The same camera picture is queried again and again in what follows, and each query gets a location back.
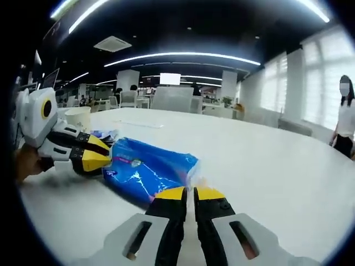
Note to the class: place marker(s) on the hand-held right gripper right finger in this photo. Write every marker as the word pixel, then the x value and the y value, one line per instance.
pixel 213 221

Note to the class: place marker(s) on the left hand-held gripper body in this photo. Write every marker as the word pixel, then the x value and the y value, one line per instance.
pixel 33 122

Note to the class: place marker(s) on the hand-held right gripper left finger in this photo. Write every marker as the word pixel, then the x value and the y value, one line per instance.
pixel 166 221

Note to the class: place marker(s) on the white paper cup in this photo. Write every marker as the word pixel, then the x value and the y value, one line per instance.
pixel 79 119

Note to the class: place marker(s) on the blue wet wipes packet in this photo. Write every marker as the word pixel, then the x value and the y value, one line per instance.
pixel 106 134

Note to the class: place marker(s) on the blue tissue pack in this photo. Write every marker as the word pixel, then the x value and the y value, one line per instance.
pixel 144 171

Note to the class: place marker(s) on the person's left hand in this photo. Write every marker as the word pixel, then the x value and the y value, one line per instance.
pixel 26 163

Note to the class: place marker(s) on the open laptop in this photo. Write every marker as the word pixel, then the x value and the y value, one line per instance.
pixel 51 79

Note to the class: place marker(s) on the white office chair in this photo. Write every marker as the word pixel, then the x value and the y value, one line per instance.
pixel 129 99

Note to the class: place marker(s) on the white column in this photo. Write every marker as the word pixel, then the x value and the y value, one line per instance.
pixel 229 83
pixel 127 80

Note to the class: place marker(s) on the ceiling air conditioner vent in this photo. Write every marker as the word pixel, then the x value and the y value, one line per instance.
pixel 112 43

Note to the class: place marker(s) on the orange plush toy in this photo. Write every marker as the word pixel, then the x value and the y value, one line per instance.
pixel 239 106

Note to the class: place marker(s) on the potted plant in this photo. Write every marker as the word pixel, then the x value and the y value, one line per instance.
pixel 227 101

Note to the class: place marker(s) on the straight ceiling light strip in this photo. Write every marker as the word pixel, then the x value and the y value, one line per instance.
pixel 88 14

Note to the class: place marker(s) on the curved ceiling light strip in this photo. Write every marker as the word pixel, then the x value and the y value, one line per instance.
pixel 180 54

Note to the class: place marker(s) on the white window blinds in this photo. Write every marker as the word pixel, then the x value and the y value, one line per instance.
pixel 313 83

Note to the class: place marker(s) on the bright white wall screen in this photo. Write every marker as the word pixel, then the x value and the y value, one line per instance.
pixel 170 79

